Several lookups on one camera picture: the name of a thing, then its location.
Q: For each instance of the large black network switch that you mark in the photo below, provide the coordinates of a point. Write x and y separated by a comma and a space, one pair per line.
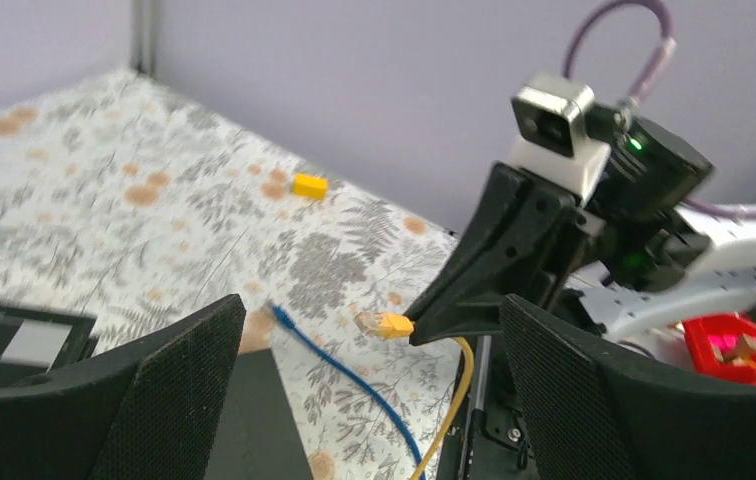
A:
257, 437

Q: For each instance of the floral patterned table mat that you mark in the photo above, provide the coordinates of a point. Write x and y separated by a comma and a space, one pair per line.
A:
126, 200

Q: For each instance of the red plastic bin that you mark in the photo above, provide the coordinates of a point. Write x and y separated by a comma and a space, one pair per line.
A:
723, 346

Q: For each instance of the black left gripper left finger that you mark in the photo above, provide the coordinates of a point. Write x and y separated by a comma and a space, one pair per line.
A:
148, 409

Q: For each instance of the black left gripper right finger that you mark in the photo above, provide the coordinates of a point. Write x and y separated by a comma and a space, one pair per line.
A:
594, 410

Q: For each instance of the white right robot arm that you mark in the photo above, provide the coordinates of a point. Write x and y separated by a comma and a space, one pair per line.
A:
732, 231

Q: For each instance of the yellow block at right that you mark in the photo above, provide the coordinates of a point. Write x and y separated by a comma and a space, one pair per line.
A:
310, 186

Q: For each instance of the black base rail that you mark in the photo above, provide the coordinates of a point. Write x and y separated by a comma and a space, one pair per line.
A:
487, 439

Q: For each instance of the black white checkerboard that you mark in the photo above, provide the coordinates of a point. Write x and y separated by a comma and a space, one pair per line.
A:
33, 342

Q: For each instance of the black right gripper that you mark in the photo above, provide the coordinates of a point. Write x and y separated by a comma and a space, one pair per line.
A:
631, 173

